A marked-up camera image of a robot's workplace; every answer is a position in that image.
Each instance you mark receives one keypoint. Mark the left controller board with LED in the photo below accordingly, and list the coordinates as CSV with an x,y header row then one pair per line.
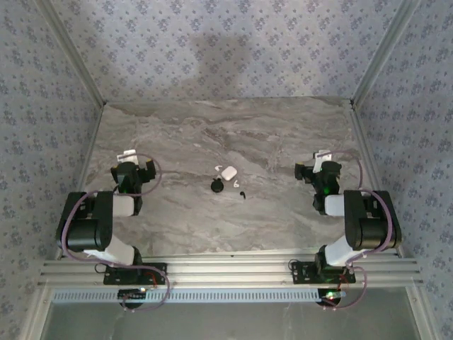
x,y
132,293

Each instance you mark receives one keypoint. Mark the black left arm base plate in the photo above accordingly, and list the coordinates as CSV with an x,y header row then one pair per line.
x,y
155,269

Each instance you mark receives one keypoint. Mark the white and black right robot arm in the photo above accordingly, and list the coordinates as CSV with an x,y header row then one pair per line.
x,y
357,212

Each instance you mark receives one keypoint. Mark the white earbud charging case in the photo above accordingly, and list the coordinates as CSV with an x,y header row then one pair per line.
x,y
228,172

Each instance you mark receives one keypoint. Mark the right controller board with LED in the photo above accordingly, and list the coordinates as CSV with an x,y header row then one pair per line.
x,y
331,294

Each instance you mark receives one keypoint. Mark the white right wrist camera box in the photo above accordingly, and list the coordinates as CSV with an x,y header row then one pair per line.
x,y
321,161

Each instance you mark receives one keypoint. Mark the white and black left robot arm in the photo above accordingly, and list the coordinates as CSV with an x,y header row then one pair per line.
x,y
106,209

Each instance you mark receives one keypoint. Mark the aluminium mounting rail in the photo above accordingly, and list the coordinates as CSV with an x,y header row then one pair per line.
x,y
230,269

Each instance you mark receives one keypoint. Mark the grey metal lower panel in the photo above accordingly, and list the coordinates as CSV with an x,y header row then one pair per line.
x,y
230,322

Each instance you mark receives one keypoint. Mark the controller board with led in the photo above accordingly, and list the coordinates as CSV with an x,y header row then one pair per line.
x,y
132,293
331,294

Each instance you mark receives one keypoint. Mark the aluminium table side rail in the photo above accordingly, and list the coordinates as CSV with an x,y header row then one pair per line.
x,y
90,148
364,148

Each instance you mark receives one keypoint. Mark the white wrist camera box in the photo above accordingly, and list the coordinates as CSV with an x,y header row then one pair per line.
x,y
128,156
321,161

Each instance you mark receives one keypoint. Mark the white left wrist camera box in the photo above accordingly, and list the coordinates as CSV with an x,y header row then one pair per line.
x,y
128,156

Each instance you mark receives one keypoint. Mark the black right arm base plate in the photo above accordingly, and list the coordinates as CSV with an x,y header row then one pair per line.
x,y
301,272

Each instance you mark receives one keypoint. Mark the aluminium corner post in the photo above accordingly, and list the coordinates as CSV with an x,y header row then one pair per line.
x,y
70,53
385,53

